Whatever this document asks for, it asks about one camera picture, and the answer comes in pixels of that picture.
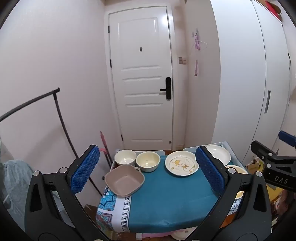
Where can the teal patterned tablecloth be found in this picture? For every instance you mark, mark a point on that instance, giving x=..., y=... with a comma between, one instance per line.
x=166, y=197

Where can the brown square bowl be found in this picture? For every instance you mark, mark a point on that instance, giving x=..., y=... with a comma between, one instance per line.
x=124, y=182

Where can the grey cloth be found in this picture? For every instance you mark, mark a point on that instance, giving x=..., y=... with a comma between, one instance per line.
x=13, y=180

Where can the white wardrobe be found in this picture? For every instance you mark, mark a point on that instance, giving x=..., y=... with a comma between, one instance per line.
x=245, y=81

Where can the purple hanging strip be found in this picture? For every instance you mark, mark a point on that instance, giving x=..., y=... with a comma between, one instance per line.
x=196, y=68

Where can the white panel door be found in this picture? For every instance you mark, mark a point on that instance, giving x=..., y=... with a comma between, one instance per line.
x=141, y=104

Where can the brown cardboard box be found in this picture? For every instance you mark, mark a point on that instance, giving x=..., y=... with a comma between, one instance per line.
x=253, y=165

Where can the pink broom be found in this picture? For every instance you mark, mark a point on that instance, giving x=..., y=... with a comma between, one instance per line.
x=102, y=140

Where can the purple wall hook decoration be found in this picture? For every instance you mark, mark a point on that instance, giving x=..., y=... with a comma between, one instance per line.
x=197, y=41

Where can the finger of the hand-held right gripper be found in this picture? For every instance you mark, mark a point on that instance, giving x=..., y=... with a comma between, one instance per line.
x=261, y=148
x=286, y=138

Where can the black clothes rack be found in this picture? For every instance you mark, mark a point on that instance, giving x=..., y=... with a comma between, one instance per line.
x=57, y=109

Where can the white round bowl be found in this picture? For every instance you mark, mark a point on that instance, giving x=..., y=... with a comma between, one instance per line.
x=125, y=157

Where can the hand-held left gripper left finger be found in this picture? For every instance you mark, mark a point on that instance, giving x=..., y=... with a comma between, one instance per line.
x=85, y=171

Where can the yellow rimmed plate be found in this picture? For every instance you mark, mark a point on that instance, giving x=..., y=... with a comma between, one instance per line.
x=238, y=168

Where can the wall light switch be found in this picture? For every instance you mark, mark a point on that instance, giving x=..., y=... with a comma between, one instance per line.
x=182, y=60

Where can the red box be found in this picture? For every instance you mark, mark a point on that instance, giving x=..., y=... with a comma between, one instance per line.
x=274, y=8

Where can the white deep plate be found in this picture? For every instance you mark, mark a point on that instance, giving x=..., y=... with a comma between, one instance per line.
x=218, y=153

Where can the cartoon print plate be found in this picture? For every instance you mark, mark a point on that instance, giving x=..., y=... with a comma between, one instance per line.
x=181, y=164

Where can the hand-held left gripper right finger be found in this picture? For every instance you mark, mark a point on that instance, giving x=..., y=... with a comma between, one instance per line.
x=209, y=171

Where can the cream round bowl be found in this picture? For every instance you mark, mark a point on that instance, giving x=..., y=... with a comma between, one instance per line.
x=148, y=161

